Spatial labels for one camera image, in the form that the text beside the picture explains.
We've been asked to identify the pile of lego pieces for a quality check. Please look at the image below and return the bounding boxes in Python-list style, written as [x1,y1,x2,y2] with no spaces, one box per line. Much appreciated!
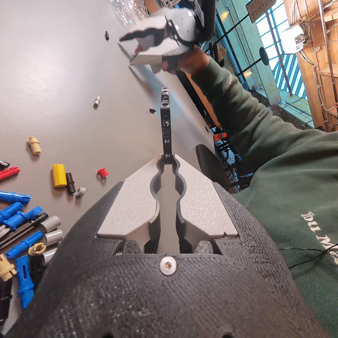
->
[0,136,110,321]

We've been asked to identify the hanging paper sign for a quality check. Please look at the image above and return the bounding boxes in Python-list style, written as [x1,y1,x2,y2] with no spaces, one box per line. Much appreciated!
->
[246,0,276,24]

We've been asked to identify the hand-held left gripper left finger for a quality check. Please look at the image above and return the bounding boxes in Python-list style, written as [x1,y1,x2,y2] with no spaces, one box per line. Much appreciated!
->
[97,154,164,251]

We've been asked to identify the person's green hoodie torso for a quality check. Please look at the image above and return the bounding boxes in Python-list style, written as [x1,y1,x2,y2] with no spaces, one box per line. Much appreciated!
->
[232,129,338,336]

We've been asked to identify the black lego frame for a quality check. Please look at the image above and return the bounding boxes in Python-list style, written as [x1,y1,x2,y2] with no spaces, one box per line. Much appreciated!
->
[160,87,175,165]

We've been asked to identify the person's right forearm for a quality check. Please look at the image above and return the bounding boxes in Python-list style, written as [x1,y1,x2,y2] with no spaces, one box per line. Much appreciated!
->
[190,57,328,172]

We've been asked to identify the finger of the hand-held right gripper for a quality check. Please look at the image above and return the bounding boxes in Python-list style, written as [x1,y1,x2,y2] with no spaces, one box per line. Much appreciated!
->
[129,39,183,67]
[119,14,169,43]

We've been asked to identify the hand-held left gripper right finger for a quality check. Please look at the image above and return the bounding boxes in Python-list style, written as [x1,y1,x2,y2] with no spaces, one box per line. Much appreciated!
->
[173,154,239,251]

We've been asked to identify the wood edged background desk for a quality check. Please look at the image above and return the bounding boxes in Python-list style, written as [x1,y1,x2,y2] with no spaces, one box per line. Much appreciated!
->
[144,0,222,128]

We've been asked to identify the empty clear plastic bag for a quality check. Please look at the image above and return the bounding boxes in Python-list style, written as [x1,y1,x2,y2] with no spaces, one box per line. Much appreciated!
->
[109,0,151,27]

